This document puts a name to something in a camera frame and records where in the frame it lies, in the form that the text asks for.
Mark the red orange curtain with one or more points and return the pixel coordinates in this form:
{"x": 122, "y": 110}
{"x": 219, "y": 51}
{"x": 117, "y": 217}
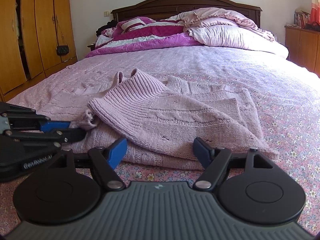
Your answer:
{"x": 315, "y": 9}

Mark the yellow wooden wardrobe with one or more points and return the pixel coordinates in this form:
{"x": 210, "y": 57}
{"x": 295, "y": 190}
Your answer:
{"x": 30, "y": 32}

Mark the black clothes pile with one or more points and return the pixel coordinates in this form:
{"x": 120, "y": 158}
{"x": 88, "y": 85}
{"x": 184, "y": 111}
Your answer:
{"x": 111, "y": 24}

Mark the wooden side cabinet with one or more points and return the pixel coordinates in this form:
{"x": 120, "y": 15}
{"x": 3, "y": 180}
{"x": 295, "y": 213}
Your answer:
{"x": 303, "y": 47}

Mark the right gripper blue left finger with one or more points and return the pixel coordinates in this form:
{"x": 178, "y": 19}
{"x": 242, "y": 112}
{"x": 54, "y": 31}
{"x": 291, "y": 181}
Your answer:
{"x": 114, "y": 153}

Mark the pink cable knit cardigan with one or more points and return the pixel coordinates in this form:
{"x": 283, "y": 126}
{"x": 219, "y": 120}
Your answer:
{"x": 160, "y": 120}

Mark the stack of books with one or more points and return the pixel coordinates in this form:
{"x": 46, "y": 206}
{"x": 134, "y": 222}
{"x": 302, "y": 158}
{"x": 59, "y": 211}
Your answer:
{"x": 301, "y": 18}

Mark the small black hanging bag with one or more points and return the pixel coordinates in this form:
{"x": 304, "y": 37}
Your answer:
{"x": 62, "y": 50}

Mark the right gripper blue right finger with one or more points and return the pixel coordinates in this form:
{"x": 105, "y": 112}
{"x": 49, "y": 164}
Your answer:
{"x": 206, "y": 154}

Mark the pink ruffled blanket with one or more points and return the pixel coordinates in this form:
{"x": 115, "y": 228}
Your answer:
{"x": 206, "y": 17}

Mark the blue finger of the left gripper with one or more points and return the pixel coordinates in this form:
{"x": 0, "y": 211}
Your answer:
{"x": 70, "y": 135}
{"x": 48, "y": 126}

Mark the dark wooden headboard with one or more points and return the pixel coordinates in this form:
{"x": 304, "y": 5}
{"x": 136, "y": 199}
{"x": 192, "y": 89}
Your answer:
{"x": 161, "y": 9}

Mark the dark wooden nightstand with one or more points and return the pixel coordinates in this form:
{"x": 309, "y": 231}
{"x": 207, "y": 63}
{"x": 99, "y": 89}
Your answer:
{"x": 91, "y": 46}

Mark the pink floral bed sheet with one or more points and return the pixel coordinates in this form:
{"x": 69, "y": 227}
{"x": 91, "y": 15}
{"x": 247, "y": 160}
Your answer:
{"x": 286, "y": 97}

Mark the magenta white striped quilt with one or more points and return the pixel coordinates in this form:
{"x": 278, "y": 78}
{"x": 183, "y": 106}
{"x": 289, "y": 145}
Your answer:
{"x": 142, "y": 33}

